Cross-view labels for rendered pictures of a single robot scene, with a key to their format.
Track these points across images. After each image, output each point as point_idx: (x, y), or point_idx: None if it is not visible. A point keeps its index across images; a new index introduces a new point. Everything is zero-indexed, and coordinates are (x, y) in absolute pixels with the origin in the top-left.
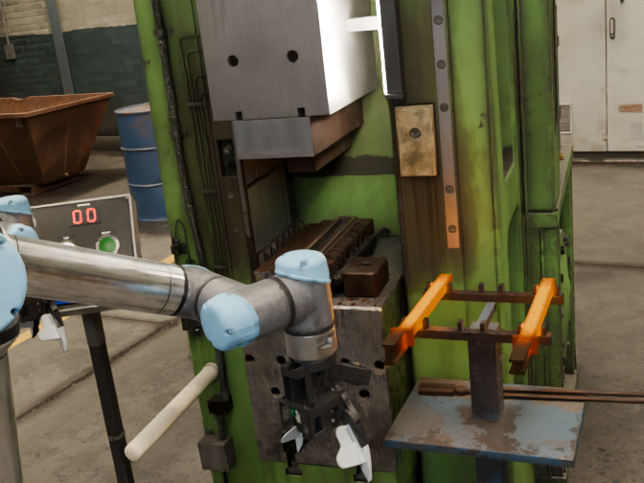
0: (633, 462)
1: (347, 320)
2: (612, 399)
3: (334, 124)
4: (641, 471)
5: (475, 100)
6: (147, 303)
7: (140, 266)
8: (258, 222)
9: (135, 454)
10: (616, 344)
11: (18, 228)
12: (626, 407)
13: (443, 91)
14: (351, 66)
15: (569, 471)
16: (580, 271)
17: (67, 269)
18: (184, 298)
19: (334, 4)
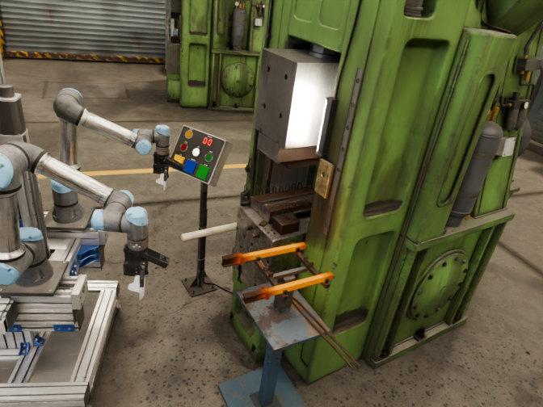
0: (422, 382)
1: (263, 237)
2: (328, 341)
3: (305, 151)
4: (420, 388)
5: (351, 174)
6: (90, 199)
7: (91, 186)
8: (276, 175)
9: (182, 238)
10: (499, 328)
11: (142, 142)
12: (456, 358)
13: (339, 162)
14: (320, 128)
15: (389, 362)
16: (539, 280)
17: (61, 177)
18: (105, 203)
19: (313, 98)
